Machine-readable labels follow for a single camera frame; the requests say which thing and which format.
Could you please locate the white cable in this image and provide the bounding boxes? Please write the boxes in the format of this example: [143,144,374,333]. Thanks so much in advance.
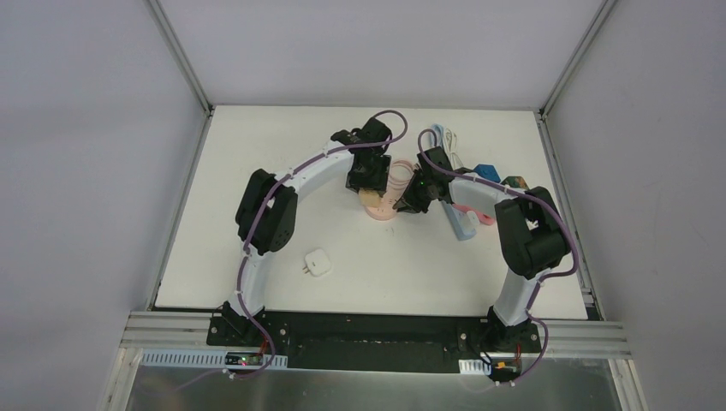
[442,128,463,169]

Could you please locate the white charger plug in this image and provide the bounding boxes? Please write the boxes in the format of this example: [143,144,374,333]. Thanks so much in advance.
[303,248,333,277]

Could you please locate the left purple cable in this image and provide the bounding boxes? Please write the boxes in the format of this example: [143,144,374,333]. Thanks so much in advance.
[235,110,409,381]

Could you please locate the dark green cube socket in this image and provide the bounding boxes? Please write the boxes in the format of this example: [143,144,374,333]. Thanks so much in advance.
[501,176,529,191]

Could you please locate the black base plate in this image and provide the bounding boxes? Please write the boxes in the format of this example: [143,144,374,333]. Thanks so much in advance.
[206,305,542,373]

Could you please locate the pink coiled cable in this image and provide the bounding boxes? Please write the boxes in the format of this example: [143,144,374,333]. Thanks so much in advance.
[388,159,420,194]

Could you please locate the beige cube plug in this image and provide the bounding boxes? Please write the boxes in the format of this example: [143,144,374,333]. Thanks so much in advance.
[358,188,382,208]

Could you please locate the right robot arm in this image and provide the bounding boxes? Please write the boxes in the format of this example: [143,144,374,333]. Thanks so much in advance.
[394,147,574,351]

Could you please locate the blue cube socket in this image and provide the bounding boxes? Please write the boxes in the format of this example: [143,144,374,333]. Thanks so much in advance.
[473,164,502,183]

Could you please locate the light blue power strip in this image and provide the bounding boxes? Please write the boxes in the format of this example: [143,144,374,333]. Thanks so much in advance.
[442,203,479,241]

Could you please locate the pink power strip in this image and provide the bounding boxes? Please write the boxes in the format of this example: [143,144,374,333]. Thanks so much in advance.
[452,204,496,226]

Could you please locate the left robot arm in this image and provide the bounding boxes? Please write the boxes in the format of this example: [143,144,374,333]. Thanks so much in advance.
[212,115,401,347]

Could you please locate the round pink socket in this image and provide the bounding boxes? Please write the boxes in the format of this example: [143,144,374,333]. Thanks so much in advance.
[364,197,400,221]

